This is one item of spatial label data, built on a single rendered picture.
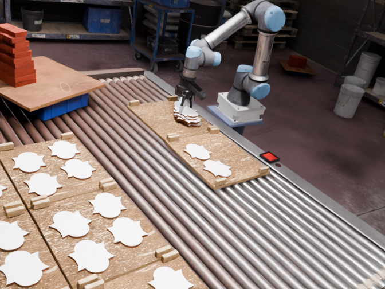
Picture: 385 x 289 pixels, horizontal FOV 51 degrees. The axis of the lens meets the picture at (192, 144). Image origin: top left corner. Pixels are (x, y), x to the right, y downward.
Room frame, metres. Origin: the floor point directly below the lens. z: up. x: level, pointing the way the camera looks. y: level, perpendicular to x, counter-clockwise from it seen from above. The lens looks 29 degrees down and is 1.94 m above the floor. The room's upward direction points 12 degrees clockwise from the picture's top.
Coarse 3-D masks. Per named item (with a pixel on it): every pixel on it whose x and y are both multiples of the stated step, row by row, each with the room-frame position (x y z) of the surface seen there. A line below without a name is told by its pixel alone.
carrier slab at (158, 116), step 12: (132, 108) 2.04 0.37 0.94; (144, 108) 2.07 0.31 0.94; (156, 108) 2.10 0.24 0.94; (168, 108) 2.14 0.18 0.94; (144, 120) 1.93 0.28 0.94; (156, 120) 1.95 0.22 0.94; (168, 120) 1.98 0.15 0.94; (204, 120) 2.07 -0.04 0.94; (156, 132) 1.82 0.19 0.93; (168, 132) 1.85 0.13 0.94; (180, 132) 1.87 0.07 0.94; (192, 132) 1.90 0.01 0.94; (204, 132) 1.93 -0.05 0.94
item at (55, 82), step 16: (48, 64) 2.17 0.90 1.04; (0, 80) 1.83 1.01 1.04; (48, 80) 1.95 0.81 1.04; (64, 80) 1.99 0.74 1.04; (80, 80) 2.04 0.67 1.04; (96, 80) 2.08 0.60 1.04; (16, 96) 1.70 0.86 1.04; (32, 96) 1.73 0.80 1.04; (48, 96) 1.77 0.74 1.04; (64, 96) 1.80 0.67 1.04
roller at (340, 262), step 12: (120, 84) 2.39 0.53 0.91; (132, 96) 2.27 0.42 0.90; (252, 192) 1.50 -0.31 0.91; (264, 204) 1.44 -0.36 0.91; (288, 216) 1.37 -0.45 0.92; (300, 228) 1.31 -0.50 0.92; (312, 240) 1.26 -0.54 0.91; (324, 252) 1.21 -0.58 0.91; (348, 264) 1.16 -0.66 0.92; (360, 276) 1.11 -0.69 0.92; (372, 288) 1.06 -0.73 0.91
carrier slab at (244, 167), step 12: (168, 144) 1.73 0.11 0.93; (180, 144) 1.75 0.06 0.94; (204, 144) 1.80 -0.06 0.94; (216, 144) 1.83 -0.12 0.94; (228, 144) 1.85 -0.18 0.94; (180, 156) 1.65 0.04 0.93; (216, 156) 1.71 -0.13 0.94; (228, 156) 1.73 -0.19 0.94; (240, 156) 1.76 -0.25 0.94; (192, 168) 1.57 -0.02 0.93; (240, 168) 1.65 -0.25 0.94; (252, 168) 1.67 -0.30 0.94; (204, 180) 1.50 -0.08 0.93; (228, 180) 1.52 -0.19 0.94; (240, 180) 1.55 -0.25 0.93
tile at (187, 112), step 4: (176, 108) 2.03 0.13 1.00; (184, 108) 2.05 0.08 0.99; (188, 108) 2.06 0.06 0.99; (176, 112) 1.99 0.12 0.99; (184, 112) 2.00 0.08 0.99; (188, 112) 2.01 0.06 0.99; (192, 112) 2.02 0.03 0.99; (196, 112) 2.03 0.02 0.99; (184, 116) 1.96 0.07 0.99; (188, 116) 1.98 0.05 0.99; (192, 116) 1.98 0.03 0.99; (196, 116) 1.99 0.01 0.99
